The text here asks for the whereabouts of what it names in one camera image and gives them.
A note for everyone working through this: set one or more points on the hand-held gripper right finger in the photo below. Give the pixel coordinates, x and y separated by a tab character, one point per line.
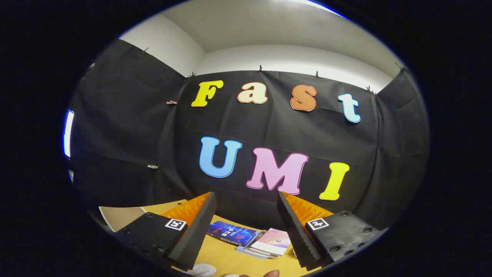
298	234

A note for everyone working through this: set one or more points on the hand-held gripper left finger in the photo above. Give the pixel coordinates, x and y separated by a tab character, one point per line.
192	238

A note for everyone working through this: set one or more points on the light blue book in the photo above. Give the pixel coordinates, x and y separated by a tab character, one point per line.
246	253

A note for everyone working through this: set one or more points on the beige fabric storage box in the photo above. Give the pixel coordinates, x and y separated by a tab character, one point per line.
119	218

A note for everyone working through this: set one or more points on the row of black cloth clips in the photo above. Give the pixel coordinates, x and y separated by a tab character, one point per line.
260	69

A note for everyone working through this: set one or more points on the grey book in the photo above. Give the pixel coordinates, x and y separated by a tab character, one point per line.
256	252

